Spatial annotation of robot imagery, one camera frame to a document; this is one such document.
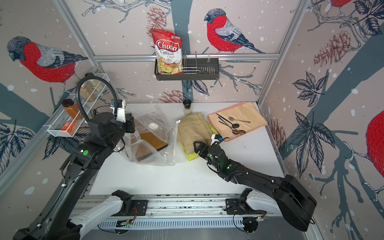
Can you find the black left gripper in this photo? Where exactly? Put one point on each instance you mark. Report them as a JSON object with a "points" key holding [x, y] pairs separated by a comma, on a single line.
{"points": [[129, 121]]}

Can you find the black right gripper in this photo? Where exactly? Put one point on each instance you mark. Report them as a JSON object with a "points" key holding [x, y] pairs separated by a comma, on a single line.
{"points": [[202, 148]]}

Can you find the brown trousers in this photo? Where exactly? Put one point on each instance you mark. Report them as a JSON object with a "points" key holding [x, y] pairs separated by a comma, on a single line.
{"points": [[146, 147]]}

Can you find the clear plastic vacuum bag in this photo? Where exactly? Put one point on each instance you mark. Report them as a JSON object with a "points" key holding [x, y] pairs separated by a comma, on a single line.
{"points": [[156, 123]]}

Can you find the beige corduroy trousers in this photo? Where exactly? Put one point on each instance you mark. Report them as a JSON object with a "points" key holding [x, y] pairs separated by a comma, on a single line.
{"points": [[193, 128]]}

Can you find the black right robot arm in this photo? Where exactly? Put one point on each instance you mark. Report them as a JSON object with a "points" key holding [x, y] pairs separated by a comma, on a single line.
{"points": [[295, 203]]}

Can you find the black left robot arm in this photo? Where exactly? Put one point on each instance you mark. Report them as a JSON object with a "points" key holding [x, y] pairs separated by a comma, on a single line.
{"points": [[53, 223]]}

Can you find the red cassava chips bag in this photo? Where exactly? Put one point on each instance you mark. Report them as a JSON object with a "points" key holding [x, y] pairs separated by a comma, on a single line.
{"points": [[168, 48]]}

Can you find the wooden brown spoon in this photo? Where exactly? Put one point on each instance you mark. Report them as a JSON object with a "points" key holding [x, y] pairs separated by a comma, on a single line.
{"points": [[237, 132]]}

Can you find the black spoon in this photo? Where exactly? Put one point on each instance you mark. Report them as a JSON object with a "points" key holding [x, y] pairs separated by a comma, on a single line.
{"points": [[234, 126]]}

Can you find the beige cloth placemat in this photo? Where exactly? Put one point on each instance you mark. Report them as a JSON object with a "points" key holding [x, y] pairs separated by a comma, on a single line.
{"points": [[243, 111]]}

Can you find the light spice jar black lid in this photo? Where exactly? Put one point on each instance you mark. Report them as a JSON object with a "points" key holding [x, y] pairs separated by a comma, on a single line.
{"points": [[94, 84]]}

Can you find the tan spice jar silver lid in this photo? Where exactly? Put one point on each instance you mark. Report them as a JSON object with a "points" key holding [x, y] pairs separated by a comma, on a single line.
{"points": [[87, 94]]}

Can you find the black lid pepper grinder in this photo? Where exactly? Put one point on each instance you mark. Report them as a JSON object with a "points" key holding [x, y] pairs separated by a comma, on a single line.
{"points": [[187, 107]]}

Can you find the small orange box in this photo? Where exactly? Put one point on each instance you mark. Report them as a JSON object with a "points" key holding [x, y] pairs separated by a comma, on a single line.
{"points": [[69, 127]]}

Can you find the orange spice jar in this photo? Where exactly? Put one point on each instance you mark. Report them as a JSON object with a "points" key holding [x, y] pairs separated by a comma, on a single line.
{"points": [[72, 109]]}

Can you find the clear acrylic spice shelf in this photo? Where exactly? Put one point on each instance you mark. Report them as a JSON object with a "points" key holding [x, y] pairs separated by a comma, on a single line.
{"points": [[70, 118]]}

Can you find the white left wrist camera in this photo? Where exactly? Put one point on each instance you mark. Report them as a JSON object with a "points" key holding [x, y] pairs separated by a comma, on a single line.
{"points": [[119, 111]]}

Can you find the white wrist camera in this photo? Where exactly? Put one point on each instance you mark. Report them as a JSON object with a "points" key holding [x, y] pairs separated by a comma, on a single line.
{"points": [[216, 138], [119, 111]]}

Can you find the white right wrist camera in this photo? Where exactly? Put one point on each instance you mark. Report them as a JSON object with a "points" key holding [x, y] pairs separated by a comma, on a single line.
{"points": [[216, 138]]}

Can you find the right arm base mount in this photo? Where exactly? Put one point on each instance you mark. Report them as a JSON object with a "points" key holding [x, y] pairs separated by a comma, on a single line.
{"points": [[237, 207]]}

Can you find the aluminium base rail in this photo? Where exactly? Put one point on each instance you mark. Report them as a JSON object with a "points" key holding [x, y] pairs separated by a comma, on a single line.
{"points": [[201, 206]]}

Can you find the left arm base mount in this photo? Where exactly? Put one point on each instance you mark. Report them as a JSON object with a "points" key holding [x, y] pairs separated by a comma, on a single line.
{"points": [[133, 208]]}

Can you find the black wire wall basket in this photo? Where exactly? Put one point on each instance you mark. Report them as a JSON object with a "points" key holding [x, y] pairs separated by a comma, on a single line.
{"points": [[194, 68]]}

